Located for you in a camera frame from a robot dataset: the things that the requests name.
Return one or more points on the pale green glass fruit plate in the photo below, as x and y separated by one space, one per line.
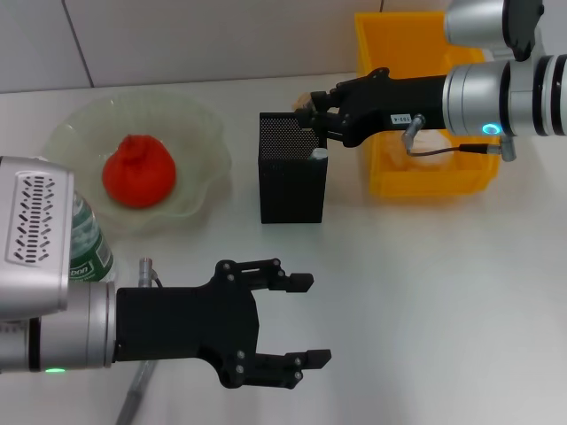
199 133

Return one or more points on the beige eraser with barcode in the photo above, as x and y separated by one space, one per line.
303 101

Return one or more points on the white paper ball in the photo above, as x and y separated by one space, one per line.
425 155

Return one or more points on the green pen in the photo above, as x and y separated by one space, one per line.
318 154

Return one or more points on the clear bottle with green label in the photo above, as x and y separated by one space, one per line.
88 248

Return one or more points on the yellow plastic bin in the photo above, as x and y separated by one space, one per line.
398 44

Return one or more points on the black mesh pen holder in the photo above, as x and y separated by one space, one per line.
290 190

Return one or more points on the grey pen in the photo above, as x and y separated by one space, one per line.
135 394

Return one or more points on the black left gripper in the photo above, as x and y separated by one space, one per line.
186 323

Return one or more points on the orange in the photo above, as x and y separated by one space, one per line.
139 177

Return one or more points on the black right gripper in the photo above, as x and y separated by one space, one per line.
390 106

